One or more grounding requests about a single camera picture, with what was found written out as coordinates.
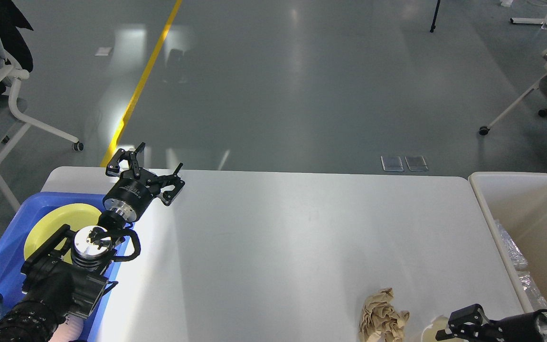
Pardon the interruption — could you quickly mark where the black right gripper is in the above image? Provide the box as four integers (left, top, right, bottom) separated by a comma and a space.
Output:
435, 304, 547, 342

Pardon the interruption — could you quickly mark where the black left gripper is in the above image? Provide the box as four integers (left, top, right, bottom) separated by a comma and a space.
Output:
103, 142, 185, 223

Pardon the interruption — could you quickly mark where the clear plastic bag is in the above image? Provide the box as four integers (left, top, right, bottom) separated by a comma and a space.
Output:
517, 270, 547, 318

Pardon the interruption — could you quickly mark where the yellow plate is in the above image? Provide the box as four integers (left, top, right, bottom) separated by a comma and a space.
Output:
23, 203, 101, 259

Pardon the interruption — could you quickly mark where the aluminium foil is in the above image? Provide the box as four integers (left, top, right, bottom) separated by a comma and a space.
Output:
495, 219, 529, 271

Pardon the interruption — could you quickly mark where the brown paper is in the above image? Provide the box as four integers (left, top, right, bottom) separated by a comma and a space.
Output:
358, 287, 410, 342

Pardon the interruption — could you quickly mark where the pink mug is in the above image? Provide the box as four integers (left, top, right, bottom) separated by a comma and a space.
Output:
52, 314, 85, 342

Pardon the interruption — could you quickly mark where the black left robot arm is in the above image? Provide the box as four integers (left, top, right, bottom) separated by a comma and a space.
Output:
0, 143, 185, 342

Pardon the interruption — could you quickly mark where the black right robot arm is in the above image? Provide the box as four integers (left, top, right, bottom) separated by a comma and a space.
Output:
434, 304, 547, 342

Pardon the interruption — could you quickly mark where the white plastic bin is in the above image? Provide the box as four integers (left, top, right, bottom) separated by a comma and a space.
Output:
469, 172, 547, 313

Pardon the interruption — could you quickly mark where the blue plastic tray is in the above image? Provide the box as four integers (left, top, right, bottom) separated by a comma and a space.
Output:
0, 192, 120, 342

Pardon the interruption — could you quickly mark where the white office chair left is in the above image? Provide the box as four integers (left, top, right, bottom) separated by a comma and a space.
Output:
0, 37, 84, 212

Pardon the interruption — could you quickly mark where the right floor outlet plate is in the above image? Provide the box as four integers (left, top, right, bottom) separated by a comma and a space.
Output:
404, 155, 429, 172

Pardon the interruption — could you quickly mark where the floor outlet plate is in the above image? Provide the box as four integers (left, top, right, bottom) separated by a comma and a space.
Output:
380, 156, 404, 172
404, 155, 429, 172

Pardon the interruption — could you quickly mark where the left floor outlet plate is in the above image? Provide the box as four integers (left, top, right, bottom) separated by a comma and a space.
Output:
380, 156, 404, 172

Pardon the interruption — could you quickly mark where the black tripod leg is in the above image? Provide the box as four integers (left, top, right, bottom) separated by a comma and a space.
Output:
429, 0, 442, 33

